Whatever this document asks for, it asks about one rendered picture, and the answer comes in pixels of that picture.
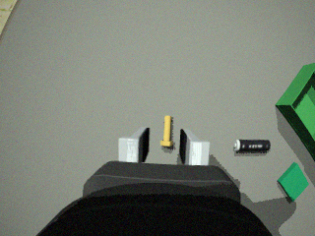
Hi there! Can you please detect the green three-compartment bin rack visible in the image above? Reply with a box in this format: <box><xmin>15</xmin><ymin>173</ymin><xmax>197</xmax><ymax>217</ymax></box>
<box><xmin>275</xmin><ymin>63</ymin><xmax>315</xmax><ymax>161</ymax></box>

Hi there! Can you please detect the black aa battery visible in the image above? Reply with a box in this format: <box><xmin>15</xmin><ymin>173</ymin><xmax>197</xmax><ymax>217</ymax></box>
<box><xmin>234</xmin><ymin>140</ymin><xmax>271</xmax><ymax>151</ymax></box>

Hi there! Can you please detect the yellow bolt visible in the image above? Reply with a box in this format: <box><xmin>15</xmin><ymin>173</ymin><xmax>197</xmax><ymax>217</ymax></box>
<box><xmin>160</xmin><ymin>116</ymin><xmax>173</xmax><ymax>146</ymax></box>

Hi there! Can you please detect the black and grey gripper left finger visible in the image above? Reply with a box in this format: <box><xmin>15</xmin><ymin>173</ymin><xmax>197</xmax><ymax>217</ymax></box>
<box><xmin>119</xmin><ymin>127</ymin><xmax>150</xmax><ymax>163</ymax></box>

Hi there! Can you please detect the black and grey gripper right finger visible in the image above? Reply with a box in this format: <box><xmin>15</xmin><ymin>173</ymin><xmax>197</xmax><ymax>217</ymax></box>
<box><xmin>179</xmin><ymin>129</ymin><xmax>211</xmax><ymax>165</ymax></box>

